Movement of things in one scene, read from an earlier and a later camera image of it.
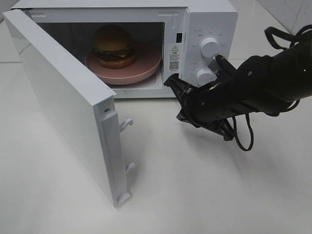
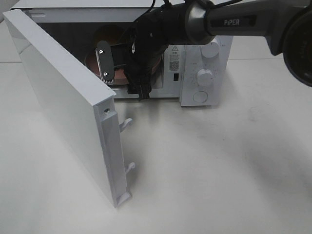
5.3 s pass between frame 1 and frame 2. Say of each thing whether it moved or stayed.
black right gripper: moved
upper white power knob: stayed
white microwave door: stayed
